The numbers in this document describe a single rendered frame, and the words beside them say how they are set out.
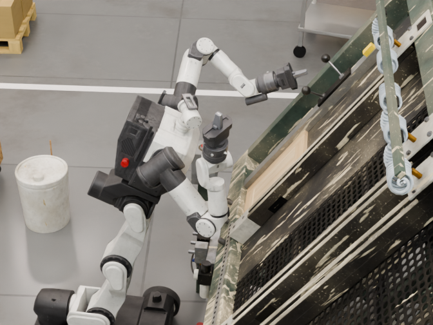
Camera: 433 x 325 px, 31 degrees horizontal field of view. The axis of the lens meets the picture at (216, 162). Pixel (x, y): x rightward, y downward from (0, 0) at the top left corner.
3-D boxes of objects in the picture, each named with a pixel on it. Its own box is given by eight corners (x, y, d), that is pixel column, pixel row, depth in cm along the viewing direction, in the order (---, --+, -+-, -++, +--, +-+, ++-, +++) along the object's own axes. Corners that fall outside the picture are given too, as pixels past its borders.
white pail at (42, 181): (28, 201, 478) (20, 137, 451) (76, 202, 478) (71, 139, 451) (17, 234, 452) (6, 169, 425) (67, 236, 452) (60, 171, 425)
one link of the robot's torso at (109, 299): (79, 330, 362) (100, 260, 335) (90, 300, 378) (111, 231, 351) (111, 340, 363) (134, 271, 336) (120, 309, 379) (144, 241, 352)
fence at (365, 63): (251, 184, 351) (244, 180, 350) (396, 35, 301) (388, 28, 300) (250, 191, 347) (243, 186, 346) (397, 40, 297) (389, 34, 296)
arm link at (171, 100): (173, 91, 332) (166, 118, 327) (167, 80, 324) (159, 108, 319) (198, 92, 328) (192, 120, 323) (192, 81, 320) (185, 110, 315)
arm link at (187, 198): (197, 244, 290) (161, 197, 286) (212, 224, 299) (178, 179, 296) (217, 234, 282) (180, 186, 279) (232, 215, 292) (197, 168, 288)
